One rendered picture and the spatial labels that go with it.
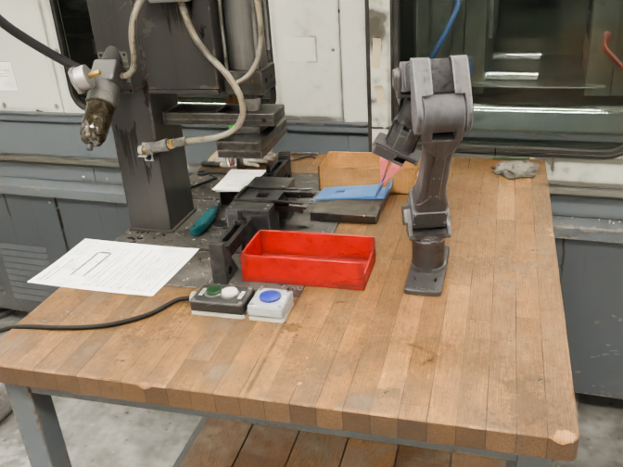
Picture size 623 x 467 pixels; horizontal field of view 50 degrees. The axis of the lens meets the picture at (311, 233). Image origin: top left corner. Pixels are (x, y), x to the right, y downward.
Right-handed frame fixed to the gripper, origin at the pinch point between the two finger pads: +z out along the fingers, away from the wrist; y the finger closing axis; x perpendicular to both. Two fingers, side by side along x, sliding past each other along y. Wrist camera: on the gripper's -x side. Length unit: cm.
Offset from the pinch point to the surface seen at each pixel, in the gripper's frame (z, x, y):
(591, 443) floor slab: 71, -46, -93
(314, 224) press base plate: 18.3, -2.6, 10.3
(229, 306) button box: 17.6, 39.0, 14.3
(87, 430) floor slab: 137, -13, 57
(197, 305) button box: 20.5, 39.3, 19.9
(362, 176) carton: 11.2, -23.3, 6.2
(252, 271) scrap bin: 18.1, 25.7, 15.0
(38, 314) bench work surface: 35, 45, 47
